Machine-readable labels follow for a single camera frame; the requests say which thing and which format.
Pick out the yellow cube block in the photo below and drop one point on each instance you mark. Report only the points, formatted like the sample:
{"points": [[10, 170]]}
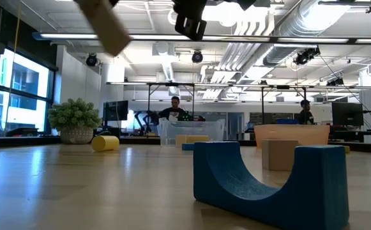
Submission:
{"points": [[181, 141]]}

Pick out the black ceiling track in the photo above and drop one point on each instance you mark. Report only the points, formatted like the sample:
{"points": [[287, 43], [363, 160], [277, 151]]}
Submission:
{"points": [[345, 2]]}

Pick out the yellow cylinder block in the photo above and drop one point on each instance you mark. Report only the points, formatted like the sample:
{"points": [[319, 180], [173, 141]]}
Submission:
{"points": [[103, 143]]}

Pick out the person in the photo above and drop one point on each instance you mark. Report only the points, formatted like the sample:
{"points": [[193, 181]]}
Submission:
{"points": [[173, 111], [306, 115]]}

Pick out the black computer monitor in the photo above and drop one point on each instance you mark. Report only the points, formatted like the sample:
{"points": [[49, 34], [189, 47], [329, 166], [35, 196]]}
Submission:
{"points": [[116, 110], [347, 114]]}

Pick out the white ventilation duct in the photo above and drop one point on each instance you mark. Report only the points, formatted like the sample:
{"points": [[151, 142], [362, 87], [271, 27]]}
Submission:
{"points": [[167, 68]]}

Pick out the black overhead light bar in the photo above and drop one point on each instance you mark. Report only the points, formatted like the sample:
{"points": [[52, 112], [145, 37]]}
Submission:
{"points": [[194, 37]]}

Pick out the green plant in white pot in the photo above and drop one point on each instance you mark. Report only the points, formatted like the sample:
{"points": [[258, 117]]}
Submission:
{"points": [[75, 116]]}

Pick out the black workstation rig frame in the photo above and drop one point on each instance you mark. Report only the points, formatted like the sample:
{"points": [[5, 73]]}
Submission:
{"points": [[305, 96], [149, 102]]}

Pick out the black low bench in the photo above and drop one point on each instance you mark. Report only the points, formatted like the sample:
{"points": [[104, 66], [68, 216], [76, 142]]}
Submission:
{"points": [[22, 132]]}

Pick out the white ceiling conduit bundle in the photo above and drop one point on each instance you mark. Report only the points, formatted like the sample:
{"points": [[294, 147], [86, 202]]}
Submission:
{"points": [[233, 57]]}

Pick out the long wooden plank block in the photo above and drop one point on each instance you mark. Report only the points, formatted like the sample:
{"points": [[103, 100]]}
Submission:
{"points": [[105, 25]]}

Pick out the large glass window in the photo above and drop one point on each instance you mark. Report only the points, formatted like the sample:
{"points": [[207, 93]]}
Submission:
{"points": [[28, 111]]}

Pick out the clear plastic bin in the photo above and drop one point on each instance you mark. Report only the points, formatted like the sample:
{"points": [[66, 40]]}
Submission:
{"points": [[169, 131]]}

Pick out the wooden cube block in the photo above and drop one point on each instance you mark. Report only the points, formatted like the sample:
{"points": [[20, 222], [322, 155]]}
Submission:
{"points": [[277, 155]]}

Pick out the black desk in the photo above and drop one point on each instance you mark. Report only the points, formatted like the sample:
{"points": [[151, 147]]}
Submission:
{"points": [[348, 131]]}

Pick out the orange plastic bin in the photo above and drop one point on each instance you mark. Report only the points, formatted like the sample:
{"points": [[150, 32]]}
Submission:
{"points": [[313, 135]]}

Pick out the small yellow object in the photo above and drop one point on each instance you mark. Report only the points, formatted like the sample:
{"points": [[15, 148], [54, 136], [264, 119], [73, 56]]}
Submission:
{"points": [[347, 149]]}

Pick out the long yellow block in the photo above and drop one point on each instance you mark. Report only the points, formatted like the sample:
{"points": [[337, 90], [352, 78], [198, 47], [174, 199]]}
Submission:
{"points": [[198, 139]]}

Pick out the black round spotlight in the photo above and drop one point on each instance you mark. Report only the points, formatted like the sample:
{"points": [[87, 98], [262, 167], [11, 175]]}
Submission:
{"points": [[197, 56], [91, 60]]}

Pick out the black aluminium table frame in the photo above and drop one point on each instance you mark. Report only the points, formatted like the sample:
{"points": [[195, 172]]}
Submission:
{"points": [[28, 141]]}

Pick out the black spotlight cluster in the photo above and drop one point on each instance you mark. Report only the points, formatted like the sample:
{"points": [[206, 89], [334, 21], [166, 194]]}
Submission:
{"points": [[306, 56], [335, 81]]}

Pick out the blue arch block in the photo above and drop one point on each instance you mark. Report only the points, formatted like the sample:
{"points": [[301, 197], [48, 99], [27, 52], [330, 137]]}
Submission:
{"points": [[316, 191]]}

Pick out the blue crate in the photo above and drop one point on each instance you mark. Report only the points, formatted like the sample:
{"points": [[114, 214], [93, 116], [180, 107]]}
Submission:
{"points": [[287, 121]]}

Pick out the black background robot arm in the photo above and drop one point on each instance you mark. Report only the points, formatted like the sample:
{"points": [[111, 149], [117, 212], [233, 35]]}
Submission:
{"points": [[151, 118]]}

